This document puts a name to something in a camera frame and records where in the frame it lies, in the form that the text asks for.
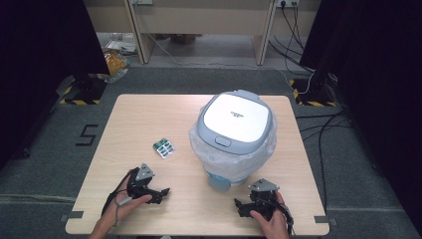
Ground black power cables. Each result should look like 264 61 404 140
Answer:
268 3 317 76

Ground beige wooden desk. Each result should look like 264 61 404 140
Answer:
83 0 322 67

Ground grey wrist cord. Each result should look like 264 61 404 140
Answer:
113 196 134 228

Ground clear plastic packets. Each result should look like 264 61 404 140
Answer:
105 32 138 57

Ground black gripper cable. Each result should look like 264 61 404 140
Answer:
101 166 140 217
274 198 296 237

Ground clear plastic bin liner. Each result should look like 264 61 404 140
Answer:
188 114 279 183

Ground white grey pedal bin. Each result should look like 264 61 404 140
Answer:
196 89 274 192

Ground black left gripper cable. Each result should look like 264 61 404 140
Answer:
101 166 140 217

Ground black stand base striped tape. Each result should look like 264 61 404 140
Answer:
288 77 338 108
55 74 108 107

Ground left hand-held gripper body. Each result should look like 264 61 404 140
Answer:
126 162 156 200

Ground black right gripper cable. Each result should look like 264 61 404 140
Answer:
274 198 296 237

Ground yellow plastic bag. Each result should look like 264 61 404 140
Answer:
103 49 129 78

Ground white floor cable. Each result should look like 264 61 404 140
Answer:
145 31 317 96

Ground green pill blister pack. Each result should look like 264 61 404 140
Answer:
152 137 176 159

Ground grey table bracket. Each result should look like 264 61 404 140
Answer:
59 210 86 223
314 214 338 227

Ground person's left hand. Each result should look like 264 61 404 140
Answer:
105 168 153 229

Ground white wall socket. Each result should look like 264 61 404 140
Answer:
275 0 301 8

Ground person's right hand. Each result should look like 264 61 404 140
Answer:
249 190 291 239

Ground black curtain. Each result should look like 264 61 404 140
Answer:
299 0 422 230
0 0 111 171

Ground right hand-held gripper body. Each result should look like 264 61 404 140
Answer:
248 177 283 221

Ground black floor cables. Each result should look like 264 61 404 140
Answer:
295 109 353 213

